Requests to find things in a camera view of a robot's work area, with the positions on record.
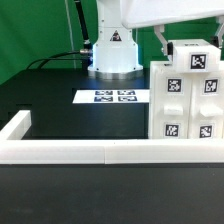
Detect white base tag plate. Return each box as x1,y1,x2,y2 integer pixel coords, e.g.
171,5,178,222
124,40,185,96
73,89,150,104

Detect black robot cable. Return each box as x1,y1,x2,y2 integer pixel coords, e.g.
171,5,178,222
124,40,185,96
26,51,92,70

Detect white U-shaped fence frame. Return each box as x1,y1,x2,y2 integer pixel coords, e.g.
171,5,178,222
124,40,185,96
0,110,224,164

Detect black ribbed cable hose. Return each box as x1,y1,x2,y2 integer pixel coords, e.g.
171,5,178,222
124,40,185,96
73,0,93,51

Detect white cabinet body box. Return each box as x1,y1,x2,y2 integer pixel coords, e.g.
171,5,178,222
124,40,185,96
148,62,224,139

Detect white cabinet top block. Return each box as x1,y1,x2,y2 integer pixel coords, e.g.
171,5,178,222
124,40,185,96
170,39,221,73

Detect white cabinet door panel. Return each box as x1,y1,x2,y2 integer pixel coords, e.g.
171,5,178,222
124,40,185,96
153,66,191,139
188,70,224,139

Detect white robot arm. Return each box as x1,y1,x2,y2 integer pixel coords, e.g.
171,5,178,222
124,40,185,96
88,0,224,79

